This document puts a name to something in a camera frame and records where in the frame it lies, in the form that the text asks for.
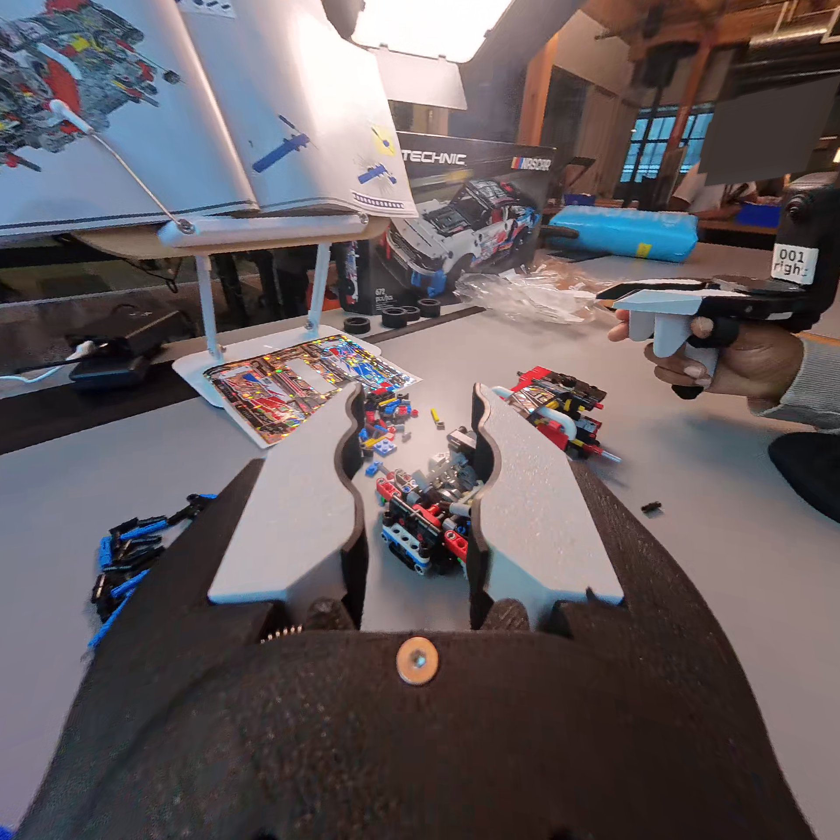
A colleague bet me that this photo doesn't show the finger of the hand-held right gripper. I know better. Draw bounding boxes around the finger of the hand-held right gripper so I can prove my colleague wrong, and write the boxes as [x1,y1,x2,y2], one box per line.
[594,277,713,305]
[610,290,704,360]

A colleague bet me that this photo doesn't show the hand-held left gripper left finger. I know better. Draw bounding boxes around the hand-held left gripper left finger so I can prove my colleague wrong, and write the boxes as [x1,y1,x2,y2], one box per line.
[209,382,370,626]

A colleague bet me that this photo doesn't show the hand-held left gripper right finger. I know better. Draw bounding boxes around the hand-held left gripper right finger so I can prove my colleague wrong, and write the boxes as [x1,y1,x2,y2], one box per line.
[467,382,624,629]

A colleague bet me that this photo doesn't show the lego car chassis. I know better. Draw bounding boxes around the lego car chassis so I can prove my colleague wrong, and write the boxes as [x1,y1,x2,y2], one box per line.
[375,366,623,578]

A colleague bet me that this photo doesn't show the white desk stand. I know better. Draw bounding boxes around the white desk stand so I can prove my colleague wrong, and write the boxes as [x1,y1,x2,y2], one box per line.
[69,210,395,411]

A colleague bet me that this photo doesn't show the lego instruction booklet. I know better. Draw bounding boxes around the lego instruction booklet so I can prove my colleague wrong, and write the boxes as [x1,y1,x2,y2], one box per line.
[0,0,421,237]

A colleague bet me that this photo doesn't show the person's right forearm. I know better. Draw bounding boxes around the person's right forearm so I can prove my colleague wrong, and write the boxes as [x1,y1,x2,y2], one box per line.
[755,335,840,431]

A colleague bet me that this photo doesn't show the pile of mixed lego pieces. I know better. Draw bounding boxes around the pile of mixed lego pieces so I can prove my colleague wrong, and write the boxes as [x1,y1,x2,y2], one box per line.
[357,387,420,476]

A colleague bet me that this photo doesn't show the lego set box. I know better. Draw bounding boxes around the lego set box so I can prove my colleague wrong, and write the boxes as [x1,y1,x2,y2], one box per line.
[338,45,559,312]

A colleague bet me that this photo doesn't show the person's right hand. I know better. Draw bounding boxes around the person's right hand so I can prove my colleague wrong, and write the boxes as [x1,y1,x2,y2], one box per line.
[607,308,805,403]

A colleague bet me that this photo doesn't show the crumpled clear plastic bags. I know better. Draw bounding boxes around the crumpled clear plastic bags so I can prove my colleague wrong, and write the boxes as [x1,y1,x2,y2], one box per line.
[456,256,618,326]

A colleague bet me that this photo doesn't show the paned window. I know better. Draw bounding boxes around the paned window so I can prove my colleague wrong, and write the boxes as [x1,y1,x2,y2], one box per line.
[620,105,716,185]

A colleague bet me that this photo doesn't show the holographic sticker sheet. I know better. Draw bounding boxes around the holographic sticker sheet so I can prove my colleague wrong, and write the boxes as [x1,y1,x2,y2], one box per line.
[203,335,422,450]

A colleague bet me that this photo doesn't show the pile of black blue pins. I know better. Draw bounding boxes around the pile of black blue pins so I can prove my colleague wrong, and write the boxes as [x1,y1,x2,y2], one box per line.
[88,493,217,647]

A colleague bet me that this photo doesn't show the black chair armrest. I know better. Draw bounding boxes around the black chair armrest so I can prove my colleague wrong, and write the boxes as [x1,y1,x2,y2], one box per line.
[768,433,840,522]

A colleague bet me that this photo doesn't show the large black power adapter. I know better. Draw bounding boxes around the large black power adapter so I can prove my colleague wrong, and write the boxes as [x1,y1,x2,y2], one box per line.
[121,310,188,358]

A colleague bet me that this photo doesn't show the small black charger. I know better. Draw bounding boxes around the small black charger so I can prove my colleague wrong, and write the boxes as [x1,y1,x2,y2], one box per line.
[69,354,148,393]

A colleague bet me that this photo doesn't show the white cable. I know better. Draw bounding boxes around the white cable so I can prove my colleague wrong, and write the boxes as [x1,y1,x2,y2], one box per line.
[13,341,116,382]

